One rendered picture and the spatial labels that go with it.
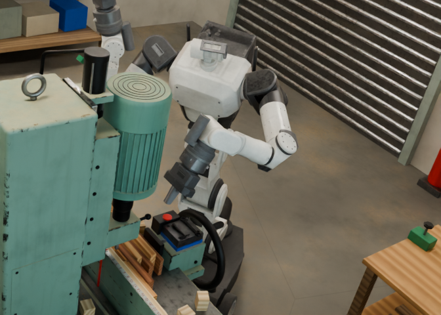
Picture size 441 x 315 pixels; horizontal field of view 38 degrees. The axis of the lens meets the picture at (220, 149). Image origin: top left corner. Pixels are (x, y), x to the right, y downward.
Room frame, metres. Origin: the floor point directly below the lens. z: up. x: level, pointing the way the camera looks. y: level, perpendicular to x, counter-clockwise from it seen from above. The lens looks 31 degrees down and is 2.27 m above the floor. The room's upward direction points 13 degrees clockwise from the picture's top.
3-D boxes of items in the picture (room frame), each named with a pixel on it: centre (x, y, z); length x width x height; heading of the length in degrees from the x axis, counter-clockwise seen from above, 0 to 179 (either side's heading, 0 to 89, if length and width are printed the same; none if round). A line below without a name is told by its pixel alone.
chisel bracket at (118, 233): (1.46, 0.26, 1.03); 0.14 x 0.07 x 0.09; 135
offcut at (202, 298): (1.37, -0.05, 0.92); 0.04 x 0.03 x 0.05; 17
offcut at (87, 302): (1.34, 0.28, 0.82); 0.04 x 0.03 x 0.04; 35
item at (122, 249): (1.46, 0.20, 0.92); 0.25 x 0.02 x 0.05; 45
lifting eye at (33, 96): (1.27, 0.44, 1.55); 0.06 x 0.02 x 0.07; 135
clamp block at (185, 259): (1.58, 0.07, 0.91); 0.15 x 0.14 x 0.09; 45
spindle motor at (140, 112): (1.47, 0.24, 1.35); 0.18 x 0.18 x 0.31
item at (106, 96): (1.37, 0.34, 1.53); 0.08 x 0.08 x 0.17; 45
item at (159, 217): (1.59, 0.08, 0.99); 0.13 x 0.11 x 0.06; 45
